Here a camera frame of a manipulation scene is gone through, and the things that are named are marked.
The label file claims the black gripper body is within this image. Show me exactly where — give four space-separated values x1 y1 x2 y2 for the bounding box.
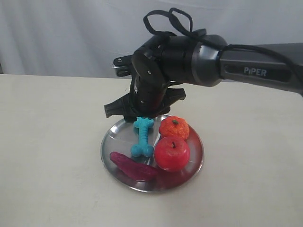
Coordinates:
104 76 186 118

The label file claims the teal toy bone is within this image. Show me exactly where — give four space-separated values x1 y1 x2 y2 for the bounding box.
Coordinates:
130 117 154 158

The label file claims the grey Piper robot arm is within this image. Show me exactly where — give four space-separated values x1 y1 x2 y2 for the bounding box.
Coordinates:
104 35 303 122

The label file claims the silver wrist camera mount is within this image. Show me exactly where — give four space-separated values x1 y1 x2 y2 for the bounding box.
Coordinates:
112 55 132 77

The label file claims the purple sweet potato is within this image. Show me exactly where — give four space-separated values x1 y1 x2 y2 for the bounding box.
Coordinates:
109 152 158 181

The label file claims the white backdrop cloth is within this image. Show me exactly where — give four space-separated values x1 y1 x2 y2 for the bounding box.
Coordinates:
0 0 303 77

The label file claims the orange tangerine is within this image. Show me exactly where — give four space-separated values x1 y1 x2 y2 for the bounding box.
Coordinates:
159 116 190 140

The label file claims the red apple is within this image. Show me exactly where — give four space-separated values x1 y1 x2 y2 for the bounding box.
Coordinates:
154 136 190 173

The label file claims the round stainless steel plate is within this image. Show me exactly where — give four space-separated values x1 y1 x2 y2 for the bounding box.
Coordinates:
100 119 205 193

